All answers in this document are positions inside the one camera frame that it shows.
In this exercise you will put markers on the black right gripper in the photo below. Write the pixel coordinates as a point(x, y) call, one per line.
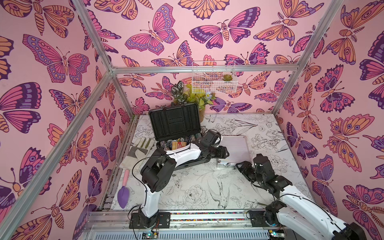
point(245, 168)

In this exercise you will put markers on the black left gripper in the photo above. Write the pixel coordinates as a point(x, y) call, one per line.
point(221, 154)

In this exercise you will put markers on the pink square poker case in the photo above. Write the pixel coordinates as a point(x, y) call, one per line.
point(238, 149)

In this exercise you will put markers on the dark grey poker case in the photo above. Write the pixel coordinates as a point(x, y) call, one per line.
point(175, 122)

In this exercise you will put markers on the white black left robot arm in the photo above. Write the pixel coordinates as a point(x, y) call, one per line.
point(157, 171)

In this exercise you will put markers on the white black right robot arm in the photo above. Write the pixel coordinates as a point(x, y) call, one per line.
point(292, 209)

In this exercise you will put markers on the colourful poker chips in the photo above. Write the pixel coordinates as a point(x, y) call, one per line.
point(167, 145)

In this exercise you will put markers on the amber glass plant vase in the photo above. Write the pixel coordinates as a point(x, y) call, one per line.
point(201, 114)

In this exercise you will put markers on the playing card deck box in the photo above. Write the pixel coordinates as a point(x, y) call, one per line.
point(178, 145)

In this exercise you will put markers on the artificial green leafy plant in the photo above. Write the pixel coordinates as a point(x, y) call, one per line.
point(184, 95)

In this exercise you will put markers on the small green succulent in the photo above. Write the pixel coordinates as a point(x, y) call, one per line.
point(227, 78)

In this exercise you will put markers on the purple pink garden trowel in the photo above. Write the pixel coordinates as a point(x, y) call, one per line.
point(124, 192)

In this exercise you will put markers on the white wire wall basket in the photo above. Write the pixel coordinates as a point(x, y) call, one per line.
point(208, 78)

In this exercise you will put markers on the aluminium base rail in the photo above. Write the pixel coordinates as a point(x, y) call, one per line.
point(199, 225)

